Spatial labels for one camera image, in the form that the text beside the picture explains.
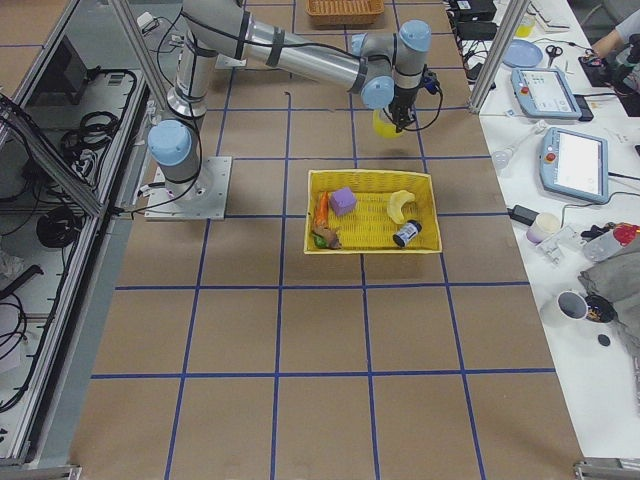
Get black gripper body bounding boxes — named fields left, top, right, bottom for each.
left=390, top=85, right=418, bottom=125

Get yellow clear tape roll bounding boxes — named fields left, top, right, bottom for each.
left=372, top=109, right=404, bottom=139

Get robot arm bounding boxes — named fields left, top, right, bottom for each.
left=166, top=1, right=432, bottom=133

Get yellow toy banana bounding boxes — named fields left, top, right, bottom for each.
left=387, top=190, right=415, bottom=225

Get purple foam cube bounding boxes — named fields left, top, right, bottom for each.
left=329, top=187, right=357, bottom=217

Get yellow plastic basket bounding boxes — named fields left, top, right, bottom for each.
left=304, top=169, right=442, bottom=255

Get small black labelled bottle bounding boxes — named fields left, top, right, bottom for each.
left=392, top=220, right=422, bottom=248

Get orange toy carrot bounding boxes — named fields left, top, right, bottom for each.
left=314, top=191, right=329, bottom=227

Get brown wicker basket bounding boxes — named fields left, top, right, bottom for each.
left=305, top=0, right=385, bottom=27

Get brown toy animal figure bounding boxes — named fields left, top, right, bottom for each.
left=312, top=225, right=342, bottom=250

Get blue plate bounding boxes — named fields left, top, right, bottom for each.
left=502, top=38, right=543, bottom=68

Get upper teach pendant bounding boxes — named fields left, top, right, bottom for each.
left=510, top=68, right=582, bottom=120

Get teach pendant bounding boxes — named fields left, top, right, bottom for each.
left=539, top=127, right=609, bottom=204
left=510, top=68, right=582, bottom=120

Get black power adapter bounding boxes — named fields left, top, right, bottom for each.
left=507, top=205, right=539, bottom=226

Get black scissors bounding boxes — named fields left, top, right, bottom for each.
left=545, top=44, right=563, bottom=69

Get white purple cup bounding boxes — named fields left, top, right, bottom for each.
left=526, top=212, right=561, bottom=244

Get lower teach pendant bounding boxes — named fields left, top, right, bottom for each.
left=539, top=127, right=609, bottom=204

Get white mug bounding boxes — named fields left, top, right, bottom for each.
left=540, top=290, right=589, bottom=327

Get aluminium frame post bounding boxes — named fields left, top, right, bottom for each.
left=468, top=0, right=530, bottom=114

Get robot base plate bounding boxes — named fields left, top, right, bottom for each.
left=144, top=156, right=232, bottom=221

